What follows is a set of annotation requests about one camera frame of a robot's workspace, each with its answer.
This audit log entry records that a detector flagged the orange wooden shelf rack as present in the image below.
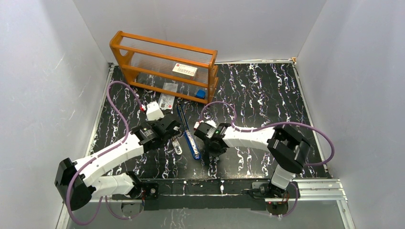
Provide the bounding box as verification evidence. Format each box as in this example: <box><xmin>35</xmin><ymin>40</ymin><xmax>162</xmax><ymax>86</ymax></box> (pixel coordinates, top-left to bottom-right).
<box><xmin>109</xmin><ymin>31</ymin><xmax>219</xmax><ymax>104</ymax></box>

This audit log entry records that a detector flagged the aluminium frame rail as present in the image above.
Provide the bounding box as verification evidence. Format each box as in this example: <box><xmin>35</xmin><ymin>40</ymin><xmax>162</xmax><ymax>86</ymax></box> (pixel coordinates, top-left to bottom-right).
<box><xmin>58</xmin><ymin>176</ymin><xmax>346</xmax><ymax>210</ymax></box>

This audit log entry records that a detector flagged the clear plastic label packet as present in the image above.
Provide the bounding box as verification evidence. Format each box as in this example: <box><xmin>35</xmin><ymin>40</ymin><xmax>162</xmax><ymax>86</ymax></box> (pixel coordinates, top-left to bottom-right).
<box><xmin>158</xmin><ymin>83</ymin><xmax>178</xmax><ymax>110</ymax></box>

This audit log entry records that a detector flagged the small blue cube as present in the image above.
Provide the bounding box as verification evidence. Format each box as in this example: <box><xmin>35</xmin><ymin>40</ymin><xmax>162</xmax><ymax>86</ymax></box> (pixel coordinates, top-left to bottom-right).
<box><xmin>195</xmin><ymin>89</ymin><xmax>206</xmax><ymax>99</ymax></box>

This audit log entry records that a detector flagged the white staple box on shelf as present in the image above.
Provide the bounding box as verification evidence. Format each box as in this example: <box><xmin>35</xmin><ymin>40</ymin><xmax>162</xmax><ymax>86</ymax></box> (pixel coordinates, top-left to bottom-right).
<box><xmin>172</xmin><ymin>63</ymin><xmax>198</xmax><ymax>80</ymax></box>

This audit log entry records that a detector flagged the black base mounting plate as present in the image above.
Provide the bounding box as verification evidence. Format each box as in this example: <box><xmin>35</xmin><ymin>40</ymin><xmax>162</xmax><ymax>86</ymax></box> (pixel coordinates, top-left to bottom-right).
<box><xmin>112</xmin><ymin>178</ymin><xmax>299</xmax><ymax>212</ymax></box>

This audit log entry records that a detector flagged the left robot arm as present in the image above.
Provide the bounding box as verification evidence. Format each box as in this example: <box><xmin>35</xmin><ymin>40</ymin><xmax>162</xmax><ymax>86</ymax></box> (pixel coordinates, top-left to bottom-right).
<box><xmin>54</xmin><ymin>102</ymin><xmax>181</xmax><ymax>211</ymax></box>

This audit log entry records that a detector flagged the blue stapler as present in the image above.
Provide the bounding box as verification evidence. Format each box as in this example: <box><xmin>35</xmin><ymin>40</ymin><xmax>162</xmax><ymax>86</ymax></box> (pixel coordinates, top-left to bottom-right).
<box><xmin>176</xmin><ymin>104</ymin><xmax>201</xmax><ymax>160</ymax></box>

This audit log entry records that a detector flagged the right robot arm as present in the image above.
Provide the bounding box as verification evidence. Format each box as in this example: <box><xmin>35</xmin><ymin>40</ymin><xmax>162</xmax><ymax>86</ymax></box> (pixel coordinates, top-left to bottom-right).
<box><xmin>194</xmin><ymin>121</ymin><xmax>311</xmax><ymax>198</ymax></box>

